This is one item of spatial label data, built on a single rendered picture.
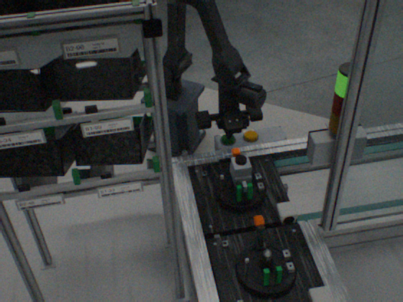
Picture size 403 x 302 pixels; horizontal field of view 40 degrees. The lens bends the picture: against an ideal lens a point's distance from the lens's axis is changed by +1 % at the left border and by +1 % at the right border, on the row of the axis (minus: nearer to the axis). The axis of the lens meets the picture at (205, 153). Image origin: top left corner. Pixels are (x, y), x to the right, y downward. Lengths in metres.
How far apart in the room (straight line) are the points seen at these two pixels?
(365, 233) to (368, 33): 0.61
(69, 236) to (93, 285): 0.18
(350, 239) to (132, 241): 0.58
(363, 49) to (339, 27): 3.00
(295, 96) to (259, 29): 0.78
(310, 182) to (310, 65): 2.13
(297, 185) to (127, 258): 0.51
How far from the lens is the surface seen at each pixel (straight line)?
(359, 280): 1.47
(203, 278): 1.32
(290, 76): 3.53
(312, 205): 1.53
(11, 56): 0.88
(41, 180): 1.39
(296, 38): 3.90
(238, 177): 1.39
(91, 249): 1.53
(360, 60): 1.07
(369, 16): 1.03
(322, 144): 1.23
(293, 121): 1.86
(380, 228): 1.49
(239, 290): 1.28
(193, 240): 1.38
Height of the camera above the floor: 2.06
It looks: 44 degrees down
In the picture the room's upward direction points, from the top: 2 degrees counter-clockwise
